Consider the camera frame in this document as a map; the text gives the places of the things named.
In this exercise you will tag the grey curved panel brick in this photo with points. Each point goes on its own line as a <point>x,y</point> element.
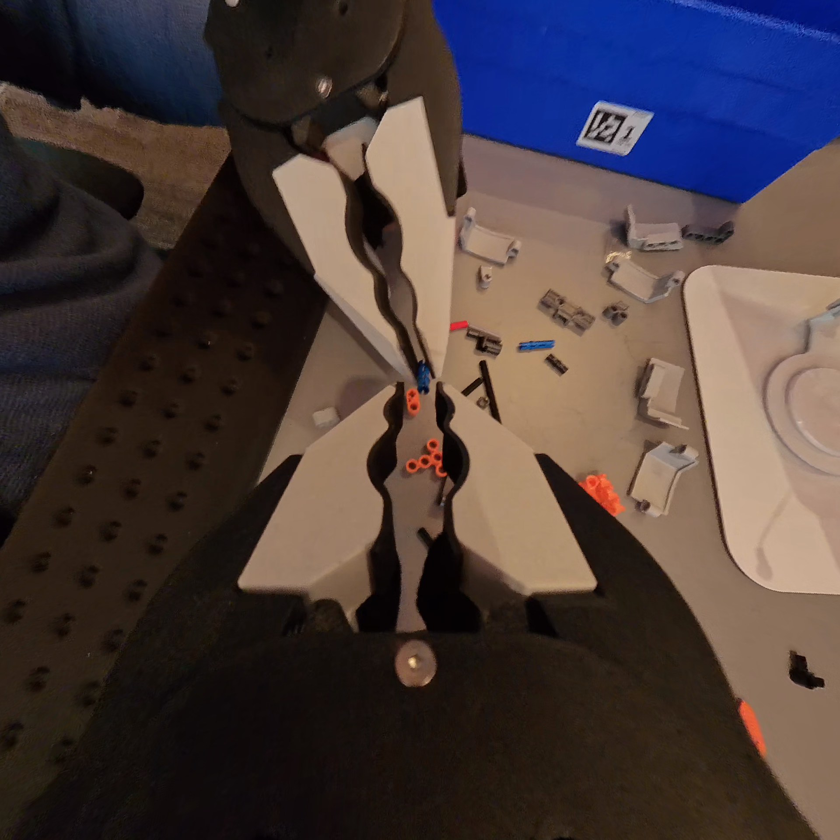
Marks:
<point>659,394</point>
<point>485,239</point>
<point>659,479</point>
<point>640,279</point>

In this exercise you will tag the blue storage bin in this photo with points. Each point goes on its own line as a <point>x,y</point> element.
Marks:
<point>590,65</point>

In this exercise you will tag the orange curved panel brick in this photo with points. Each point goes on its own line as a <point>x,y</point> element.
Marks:
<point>600,491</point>

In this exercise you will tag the light grey beam brick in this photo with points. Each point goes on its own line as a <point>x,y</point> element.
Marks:
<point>649,233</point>

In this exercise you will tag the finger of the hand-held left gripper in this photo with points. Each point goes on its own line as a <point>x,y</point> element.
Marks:
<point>321,236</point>
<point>420,197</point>

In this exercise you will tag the orange connector brick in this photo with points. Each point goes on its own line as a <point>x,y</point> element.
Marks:
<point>413,401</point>

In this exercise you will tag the orange multi-hole connector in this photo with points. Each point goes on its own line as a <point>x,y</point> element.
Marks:
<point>425,461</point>

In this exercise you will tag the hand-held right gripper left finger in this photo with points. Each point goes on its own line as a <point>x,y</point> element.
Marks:
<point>315,518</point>

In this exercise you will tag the blue connector pin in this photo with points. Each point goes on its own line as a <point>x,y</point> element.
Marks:
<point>536,344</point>

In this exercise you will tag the small black connector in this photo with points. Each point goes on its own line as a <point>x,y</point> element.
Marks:
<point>802,670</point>

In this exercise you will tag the orange wedge panel brick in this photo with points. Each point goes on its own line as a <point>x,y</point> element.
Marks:
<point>751,725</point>

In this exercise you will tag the short black axle rod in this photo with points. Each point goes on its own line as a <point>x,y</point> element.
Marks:
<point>472,387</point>

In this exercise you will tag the small grey pin connector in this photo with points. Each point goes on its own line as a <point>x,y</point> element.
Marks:
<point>484,275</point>

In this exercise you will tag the dark grey beam brick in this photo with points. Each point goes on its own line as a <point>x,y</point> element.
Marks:
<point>709,231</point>

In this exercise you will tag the white book stand base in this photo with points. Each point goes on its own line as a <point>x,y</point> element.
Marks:
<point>735,394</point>

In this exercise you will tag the small black pin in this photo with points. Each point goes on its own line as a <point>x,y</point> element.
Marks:
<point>556,363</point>

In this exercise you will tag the black grey pin connector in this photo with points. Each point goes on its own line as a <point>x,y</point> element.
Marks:
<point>485,341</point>

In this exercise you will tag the small dark grey connector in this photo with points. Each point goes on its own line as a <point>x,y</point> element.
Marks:
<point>617,312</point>

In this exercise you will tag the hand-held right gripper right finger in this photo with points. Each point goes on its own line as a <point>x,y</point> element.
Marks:
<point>518,518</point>

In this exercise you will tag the black dimpled pad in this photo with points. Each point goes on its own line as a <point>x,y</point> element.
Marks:
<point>131,492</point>

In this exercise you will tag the dark grey double connector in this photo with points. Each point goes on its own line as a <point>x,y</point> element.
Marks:
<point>568,308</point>

